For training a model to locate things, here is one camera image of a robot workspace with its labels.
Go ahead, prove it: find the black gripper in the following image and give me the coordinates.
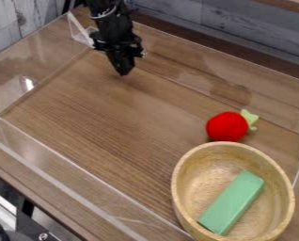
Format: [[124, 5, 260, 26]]
[[91, 10, 145, 75]]

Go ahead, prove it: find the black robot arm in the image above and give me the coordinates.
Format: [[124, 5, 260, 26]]
[[85, 0, 144, 76]]

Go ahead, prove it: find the green rectangular block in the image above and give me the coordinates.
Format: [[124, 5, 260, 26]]
[[197, 170, 265, 235]]

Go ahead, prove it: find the clear acrylic enclosure wall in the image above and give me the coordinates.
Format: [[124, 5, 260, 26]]
[[0, 9, 299, 241]]

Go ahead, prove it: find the oval wooden bowl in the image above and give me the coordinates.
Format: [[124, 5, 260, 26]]
[[171, 141, 295, 241]]

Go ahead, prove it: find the red plush strawberry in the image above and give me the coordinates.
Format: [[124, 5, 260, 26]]
[[204, 109, 259, 142]]

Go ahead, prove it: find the black metal table bracket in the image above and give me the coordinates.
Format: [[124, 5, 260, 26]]
[[14, 197, 61, 241]]

